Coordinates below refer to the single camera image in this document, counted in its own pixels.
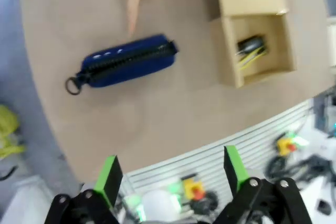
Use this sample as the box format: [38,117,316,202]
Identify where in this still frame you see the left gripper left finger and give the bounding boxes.
[43,155,124,224]

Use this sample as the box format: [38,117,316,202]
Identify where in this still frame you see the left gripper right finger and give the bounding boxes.
[223,145,313,224]

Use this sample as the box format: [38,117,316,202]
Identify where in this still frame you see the yellow utility knife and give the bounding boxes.
[237,47,270,72]

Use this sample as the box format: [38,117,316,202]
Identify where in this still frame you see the navy blue zipper pouch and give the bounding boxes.
[65,34,180,95]

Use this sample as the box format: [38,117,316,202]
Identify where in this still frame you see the black stapler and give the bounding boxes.
[237,34,267,55]

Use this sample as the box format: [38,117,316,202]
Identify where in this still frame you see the brown cardboard box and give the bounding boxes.
[208,0,299,89]

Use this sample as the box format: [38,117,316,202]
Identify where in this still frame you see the yellow emergency stop button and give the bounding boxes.
[183,177,206,200]
[276,136,298,157]

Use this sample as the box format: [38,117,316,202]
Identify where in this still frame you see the tangled black cables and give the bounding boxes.
[264,152,336,184]

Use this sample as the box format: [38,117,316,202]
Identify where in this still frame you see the yellow crumpled strap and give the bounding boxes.
[0,104,26,161]

